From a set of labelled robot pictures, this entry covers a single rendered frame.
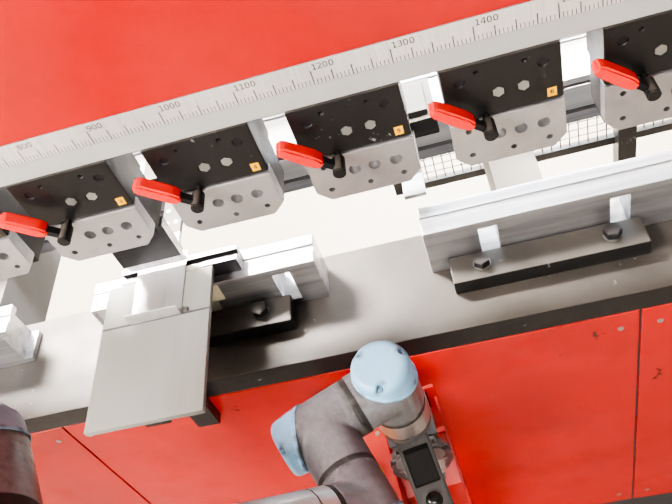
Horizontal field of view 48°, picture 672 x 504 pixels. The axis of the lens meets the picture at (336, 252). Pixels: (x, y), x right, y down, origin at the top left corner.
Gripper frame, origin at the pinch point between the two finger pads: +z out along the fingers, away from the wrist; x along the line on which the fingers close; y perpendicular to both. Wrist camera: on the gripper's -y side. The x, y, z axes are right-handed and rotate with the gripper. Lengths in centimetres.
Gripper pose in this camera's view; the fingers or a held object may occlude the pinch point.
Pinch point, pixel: (430, 479)
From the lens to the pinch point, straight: 122.3
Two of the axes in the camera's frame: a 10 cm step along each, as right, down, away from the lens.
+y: -2.1, -7.6, 6.2
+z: 2.6, 5.7, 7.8
